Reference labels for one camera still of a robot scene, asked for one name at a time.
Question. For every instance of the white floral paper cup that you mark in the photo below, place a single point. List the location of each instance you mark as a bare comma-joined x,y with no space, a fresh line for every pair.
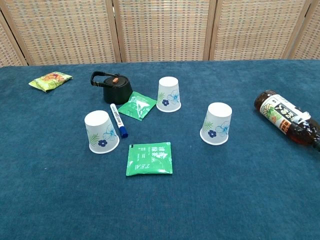
216,123
101,132
168,94

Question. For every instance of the green tea sachet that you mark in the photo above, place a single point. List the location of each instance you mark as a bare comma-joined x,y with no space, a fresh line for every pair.
150,160
136,107

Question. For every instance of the white blue marker pen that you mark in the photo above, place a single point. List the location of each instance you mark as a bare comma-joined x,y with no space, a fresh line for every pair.
117,118

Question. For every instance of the woven bamboo folding screen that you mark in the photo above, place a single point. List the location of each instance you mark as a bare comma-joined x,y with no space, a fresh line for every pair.
162,30

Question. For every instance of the blue table cloth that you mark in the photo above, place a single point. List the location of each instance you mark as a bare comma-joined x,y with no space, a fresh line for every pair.
75,200

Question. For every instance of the yellow green snack bag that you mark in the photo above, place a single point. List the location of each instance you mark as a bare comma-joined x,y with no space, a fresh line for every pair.
50,81

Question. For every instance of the brown tea plastic bottle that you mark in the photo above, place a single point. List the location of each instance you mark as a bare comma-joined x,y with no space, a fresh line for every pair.
280,112

